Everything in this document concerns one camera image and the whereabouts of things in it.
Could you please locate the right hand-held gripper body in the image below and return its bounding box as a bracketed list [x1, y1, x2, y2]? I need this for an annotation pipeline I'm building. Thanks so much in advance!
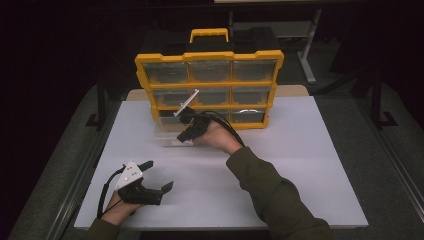
[173, 88, 214, 136]

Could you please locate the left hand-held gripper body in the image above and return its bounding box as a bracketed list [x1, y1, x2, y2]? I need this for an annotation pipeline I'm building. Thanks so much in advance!
[114, 160, 165, 206]

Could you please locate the clear plastic drawer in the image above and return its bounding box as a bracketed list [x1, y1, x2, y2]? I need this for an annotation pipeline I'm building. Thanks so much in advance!
[153, 110, 195, 148]

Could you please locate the yellow organizer case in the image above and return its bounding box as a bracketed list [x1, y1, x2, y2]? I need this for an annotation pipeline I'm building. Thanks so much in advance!
[134, 27, 285, 131]

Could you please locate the person's right hand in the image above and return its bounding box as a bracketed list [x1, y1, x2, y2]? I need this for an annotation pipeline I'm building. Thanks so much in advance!
[192, 119, 245, 156]

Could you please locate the person's left hand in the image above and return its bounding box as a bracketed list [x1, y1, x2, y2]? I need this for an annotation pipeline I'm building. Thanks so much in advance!
[99, 191, 145, 227]

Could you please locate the grid of clear organizer bins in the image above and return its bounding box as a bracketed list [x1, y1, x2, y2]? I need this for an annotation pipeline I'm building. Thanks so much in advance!
[143, 59, 278, 126]

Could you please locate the black metal stand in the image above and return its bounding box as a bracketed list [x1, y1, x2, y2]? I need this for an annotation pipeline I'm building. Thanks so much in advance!
[370, 71, 400, 130]
[85, 71, 108, 130]

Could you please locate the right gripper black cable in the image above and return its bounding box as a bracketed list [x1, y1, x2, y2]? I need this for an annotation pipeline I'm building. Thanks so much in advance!
[199, 110, 246, 148]

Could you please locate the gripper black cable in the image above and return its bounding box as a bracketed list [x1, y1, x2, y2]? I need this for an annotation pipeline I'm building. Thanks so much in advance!
[96, 166, 126, 220]
[199, 110, 246, 148]

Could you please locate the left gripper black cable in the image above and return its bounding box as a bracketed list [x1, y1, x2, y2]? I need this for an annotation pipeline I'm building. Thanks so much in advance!
[96, 166, 126, 220]

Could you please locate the white desk frame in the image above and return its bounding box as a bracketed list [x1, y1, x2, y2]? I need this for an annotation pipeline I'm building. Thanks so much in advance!
[229, 8, 323, 85]

